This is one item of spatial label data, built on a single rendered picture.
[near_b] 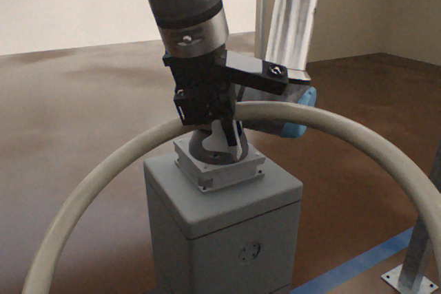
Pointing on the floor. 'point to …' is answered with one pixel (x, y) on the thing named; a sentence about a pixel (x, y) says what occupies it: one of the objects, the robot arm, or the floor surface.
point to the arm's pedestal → (222, 231)
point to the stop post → (417, 249)
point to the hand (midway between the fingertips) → (240, 143)
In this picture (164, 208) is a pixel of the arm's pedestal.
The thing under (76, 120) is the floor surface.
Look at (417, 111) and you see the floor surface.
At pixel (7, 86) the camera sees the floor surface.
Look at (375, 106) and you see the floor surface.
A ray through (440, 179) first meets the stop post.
